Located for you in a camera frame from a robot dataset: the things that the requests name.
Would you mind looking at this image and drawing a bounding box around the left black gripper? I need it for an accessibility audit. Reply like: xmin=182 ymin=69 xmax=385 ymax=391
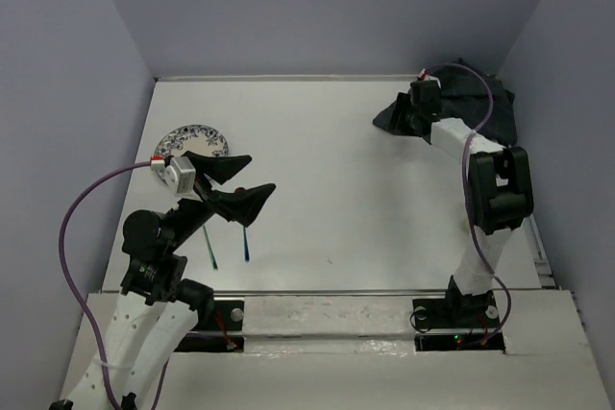
xmin=164 ymin=149 xmax=277 ymax=250

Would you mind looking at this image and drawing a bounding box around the dark checked cloth napkin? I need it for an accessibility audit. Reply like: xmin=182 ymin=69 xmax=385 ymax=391
xmin=373 ymin=59 xmax=517 ymax=146

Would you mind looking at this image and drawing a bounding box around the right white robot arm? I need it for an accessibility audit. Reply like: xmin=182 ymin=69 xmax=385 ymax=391
xmin=388 ymin=80 xmax=534 ymax=333

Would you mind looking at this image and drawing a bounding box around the iridescent spoon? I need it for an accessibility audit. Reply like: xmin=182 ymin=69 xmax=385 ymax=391
xmin=242 ymin=227 xmax=251 ymax=263

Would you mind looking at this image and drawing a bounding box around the blue floral plate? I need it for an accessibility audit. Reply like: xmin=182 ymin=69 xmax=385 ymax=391
xmin=154 ymin=124 xmax=230 ymax=157

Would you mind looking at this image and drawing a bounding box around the iridescent fork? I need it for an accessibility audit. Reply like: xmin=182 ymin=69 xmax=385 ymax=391
xmin=202 ymin=225 xmax=219 ymax=272

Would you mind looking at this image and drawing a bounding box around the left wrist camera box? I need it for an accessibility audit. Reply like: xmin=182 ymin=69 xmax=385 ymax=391
xmin=163 ymin=157 xmax=196 ymax=196

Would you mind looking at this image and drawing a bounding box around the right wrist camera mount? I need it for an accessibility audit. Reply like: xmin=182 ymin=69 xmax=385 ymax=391
xmin=417 ymin=69 xmax=441 ymax=85

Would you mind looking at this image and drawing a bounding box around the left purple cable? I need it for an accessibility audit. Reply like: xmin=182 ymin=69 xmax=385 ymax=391
xmin=58 ymin=159 xmax=169 ymax=409

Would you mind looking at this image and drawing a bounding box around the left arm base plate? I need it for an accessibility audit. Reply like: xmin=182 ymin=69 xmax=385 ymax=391
xmin=175 ymin=299 xmax=245 ymax=353

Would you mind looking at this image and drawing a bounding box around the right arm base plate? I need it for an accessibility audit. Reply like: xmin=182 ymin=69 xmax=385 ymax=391
xmin=409 ymin=297 xmax=505 ymax=352

